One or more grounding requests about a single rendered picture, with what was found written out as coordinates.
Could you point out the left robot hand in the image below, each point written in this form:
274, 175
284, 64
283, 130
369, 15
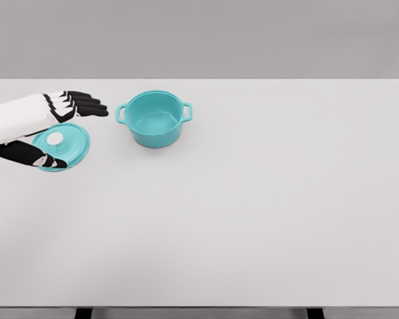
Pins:
23, 113

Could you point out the teal pot lid white knob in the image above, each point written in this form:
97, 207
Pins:
71, 139

